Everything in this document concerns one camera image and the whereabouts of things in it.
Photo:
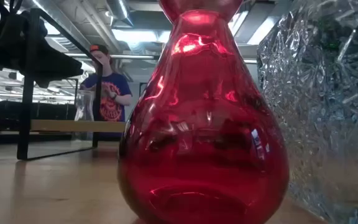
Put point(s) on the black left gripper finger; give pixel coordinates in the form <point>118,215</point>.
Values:
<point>51,74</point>
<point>54,57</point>

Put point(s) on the red glass bulb vase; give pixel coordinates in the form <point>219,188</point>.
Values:
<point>204,140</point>

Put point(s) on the large clear star-cut vase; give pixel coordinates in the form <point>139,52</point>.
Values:
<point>322,109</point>

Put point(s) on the black background cabinet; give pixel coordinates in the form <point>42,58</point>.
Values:
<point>54,112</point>

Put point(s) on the clear glass carafe vase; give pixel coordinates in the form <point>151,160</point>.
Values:
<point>84,109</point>

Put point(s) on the person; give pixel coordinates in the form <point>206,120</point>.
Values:
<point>117,90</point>

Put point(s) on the silver ventilation duct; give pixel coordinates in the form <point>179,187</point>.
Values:
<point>120,11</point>

